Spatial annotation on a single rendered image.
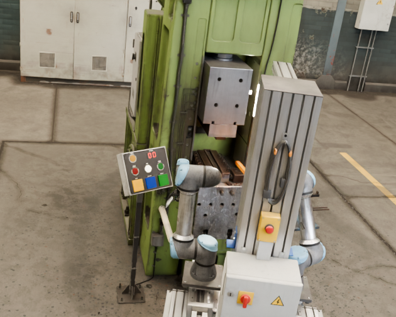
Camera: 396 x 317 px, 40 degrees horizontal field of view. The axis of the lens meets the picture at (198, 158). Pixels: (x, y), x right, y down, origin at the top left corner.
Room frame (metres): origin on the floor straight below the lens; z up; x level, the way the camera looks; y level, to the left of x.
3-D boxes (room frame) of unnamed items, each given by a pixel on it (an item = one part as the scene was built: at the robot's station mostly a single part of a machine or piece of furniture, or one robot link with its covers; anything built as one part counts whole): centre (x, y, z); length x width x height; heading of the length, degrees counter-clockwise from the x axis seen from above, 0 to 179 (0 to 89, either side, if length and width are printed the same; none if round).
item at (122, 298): (3.37, 0.37, 0.05); 0.22 x 0.22 x 0.09; 15
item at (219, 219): (3.82, -0.14, 0.69); 0.56 x 0.38 x 0.45; 15
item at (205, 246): (2.59, -0.11, 0.98); 0.13 x 0.12 x 0.14; 98
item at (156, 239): (3.61, 0.23, 0.36); 0.09 x 0.07 x 0.12; 105
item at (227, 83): (3.81, -0.13, 1.56); 0.42 x 0.39 x 0.40; 15
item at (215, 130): (3.80, -0.09, 1.32); 0.42 x 0.20 x 0.10; 15
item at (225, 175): (3.80, -0.09, 0.96); 0.42 x 0.20 x 0.09; 15
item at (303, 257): (2.59, -0.61, 0.98); 0.13 x 0.12 x 0.14; 133
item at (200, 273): (2.59, -0.11, 0.87); 0.15 x 0.15 x 0.10
